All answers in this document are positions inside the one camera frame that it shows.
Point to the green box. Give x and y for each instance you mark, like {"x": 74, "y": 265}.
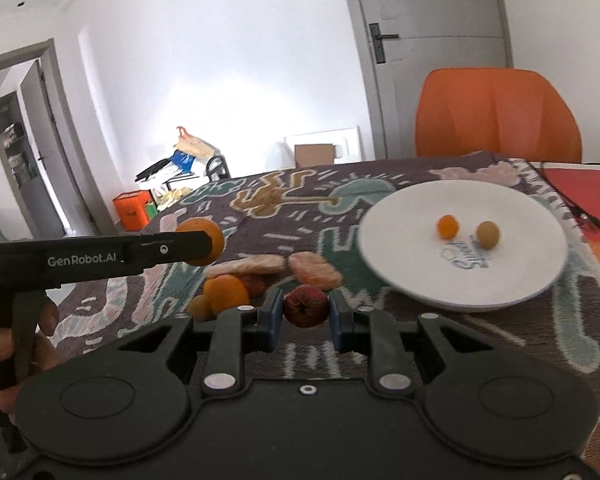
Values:
{"x": 151, "y": 210}

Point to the cardboard box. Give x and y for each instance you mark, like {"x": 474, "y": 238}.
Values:
{"x": 312, "y": 156}

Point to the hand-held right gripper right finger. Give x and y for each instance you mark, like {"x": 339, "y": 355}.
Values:
{"x": 337, "y": 321}

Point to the small yellow-green fruit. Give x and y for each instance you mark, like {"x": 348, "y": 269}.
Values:
{"x": 488, "y": 234}

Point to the blue and white bag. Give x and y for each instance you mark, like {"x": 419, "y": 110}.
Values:
{"x": 182, "y": 160}

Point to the printed figure blanket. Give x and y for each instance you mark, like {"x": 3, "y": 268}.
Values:
{"x": 530, "y": 330}

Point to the wrinkled red apple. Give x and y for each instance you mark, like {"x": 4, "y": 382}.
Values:
{"x": 305, "y": 306}

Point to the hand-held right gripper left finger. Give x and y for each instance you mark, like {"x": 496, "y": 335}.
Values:
{"x": 275, "y": 316}

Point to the pinkish peeled pomelo segment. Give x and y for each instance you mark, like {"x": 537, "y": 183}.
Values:
{"x": 314, "y": 271}

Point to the orange chair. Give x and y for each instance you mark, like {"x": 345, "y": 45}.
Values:
{"x": 495, "y": 115}

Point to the small orange kumquat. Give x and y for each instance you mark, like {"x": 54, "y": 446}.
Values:
{"x": 447, "y": 226}

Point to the yellow slippers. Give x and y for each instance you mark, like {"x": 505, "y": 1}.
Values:
{"x": 172, "y": 196}

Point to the storage shelf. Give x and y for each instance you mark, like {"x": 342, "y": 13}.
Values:
{"x": 15, "y": 150}

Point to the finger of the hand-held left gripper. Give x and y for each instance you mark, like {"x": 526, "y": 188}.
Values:
{"x": 165, "y": 249}

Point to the white bowl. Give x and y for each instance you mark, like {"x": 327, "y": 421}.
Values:
{"x": 405, "y": 250}

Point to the small dark red fruit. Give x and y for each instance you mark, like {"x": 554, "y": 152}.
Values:
{"x": 256, "y": 285}

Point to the pale peeled pomelo segment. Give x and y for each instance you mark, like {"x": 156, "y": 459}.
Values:
{"x": 247, "y": 265}

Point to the open grey door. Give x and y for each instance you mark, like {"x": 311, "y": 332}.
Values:
{"x": 50, "y": 170}

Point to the black trolley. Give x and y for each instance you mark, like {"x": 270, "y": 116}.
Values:
{"x": 215, "y": 165}

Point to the orange box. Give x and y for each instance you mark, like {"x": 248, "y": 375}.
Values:
{"x": 130, "y": 212}

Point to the large orange tangerine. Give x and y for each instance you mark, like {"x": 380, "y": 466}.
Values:
{"x": 216, "y": 239}

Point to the person's left hand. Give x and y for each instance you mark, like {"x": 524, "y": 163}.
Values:
{"x": 47, "y": 317}

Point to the small yellow fruit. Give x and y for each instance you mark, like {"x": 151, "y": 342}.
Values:
{"x": 200, "y": 307}

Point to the red table mat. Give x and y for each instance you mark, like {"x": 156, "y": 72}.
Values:
{"x": 595, "y": 185}

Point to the black folded item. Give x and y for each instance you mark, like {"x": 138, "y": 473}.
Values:
{"x": 152, "y": 171}

